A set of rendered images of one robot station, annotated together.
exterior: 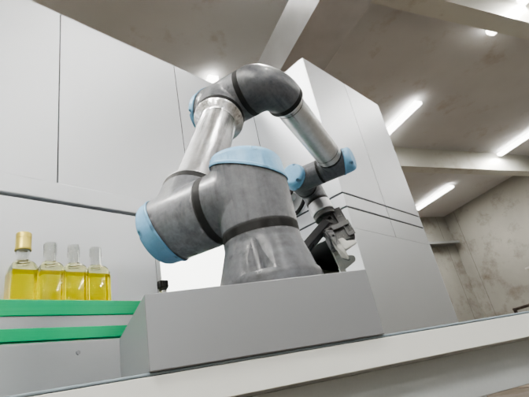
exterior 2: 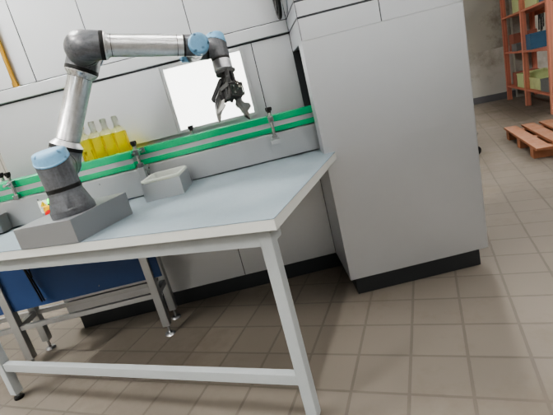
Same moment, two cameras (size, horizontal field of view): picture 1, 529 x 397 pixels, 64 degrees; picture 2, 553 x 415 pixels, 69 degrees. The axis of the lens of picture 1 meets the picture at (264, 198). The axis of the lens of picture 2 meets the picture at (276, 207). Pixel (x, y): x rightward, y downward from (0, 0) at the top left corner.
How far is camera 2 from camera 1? 1.59 m
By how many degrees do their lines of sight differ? 63
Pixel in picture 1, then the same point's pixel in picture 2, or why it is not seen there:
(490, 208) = not seen: outside the picture
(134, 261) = (153, 102)
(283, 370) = (52, 250)
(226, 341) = (34, 243)
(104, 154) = (116, 27)
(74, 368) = (99, 190)
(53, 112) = (75, 10)
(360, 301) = (69, 231)
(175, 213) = not seen: hidden behind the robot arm
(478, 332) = (118, 242)
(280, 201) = (50, 183)
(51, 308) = (85, 166)
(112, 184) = not seen: hidden behind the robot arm
